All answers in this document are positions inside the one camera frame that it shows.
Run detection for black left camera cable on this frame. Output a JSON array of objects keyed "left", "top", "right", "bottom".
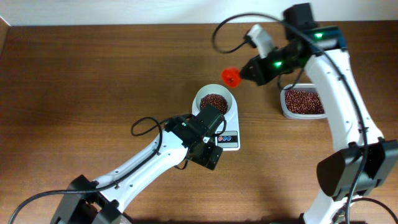
[{"left": 7, "top": 113, "right": 228, "bottom": 224}]

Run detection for white digital kitchen scale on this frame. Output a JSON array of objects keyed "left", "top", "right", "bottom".
[{"left": 191, "top": 93, "right": 241, "bottom": 152}]

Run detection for orange plastic measuring scoop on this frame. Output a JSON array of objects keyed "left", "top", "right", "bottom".
[{"left": 221, "top": 67, "right": 241, "bottom": 88}]

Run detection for clear plastic food container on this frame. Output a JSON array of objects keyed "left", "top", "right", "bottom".
[{"left": 280, "top": 83, "right": 326, "bottom": 119}]

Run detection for black right camera cable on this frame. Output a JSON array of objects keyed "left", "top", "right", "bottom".
[{"left": 211, "top": 12, "right": 397, "bottom": 224}]

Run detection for white round bowl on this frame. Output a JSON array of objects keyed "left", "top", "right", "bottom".
[{"left": 192, "top": 84, "right": 237, "bottom": 121}]

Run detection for black camera cable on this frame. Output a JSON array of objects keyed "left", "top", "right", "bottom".
[
  {"left": 211, "top": 12, "right": 397, "bottom": 224},
  {"left": 7, "top": 113, "right": 228, "bottom": 224}
]

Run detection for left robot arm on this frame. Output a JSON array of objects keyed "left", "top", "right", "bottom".
[{"left": 51, "top": 105, "right": 226, "bottom": 223}]

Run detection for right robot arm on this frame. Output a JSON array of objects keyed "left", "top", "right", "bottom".
[{"left": 239, "top": 3, "right": 397, "bottom": 223}]

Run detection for red adzuki beans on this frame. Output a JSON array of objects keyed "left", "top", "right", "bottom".
[{"left": 200, "top": 90, "right": 325, "bottom": 114}]

